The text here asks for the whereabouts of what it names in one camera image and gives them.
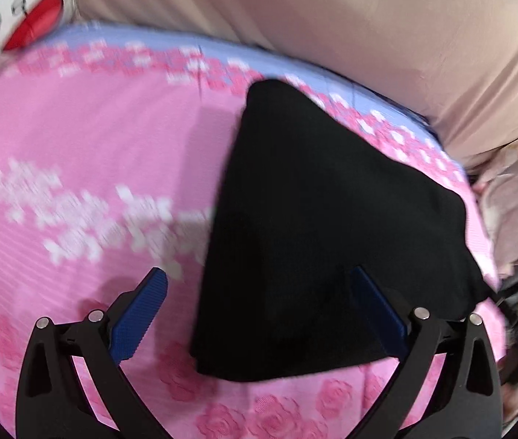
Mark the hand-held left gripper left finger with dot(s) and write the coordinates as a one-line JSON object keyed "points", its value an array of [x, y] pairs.
{"points": [[142, 315]]}

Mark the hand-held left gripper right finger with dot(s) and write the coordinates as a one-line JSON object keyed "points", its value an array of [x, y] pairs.
{"points": [[375, 308]]}

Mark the black pants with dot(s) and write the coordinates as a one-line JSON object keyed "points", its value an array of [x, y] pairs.
{"points": [[313, 219]]}

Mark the pink rose print bed sheet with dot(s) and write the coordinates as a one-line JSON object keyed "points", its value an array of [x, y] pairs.
{"points": [[80, 155]]}

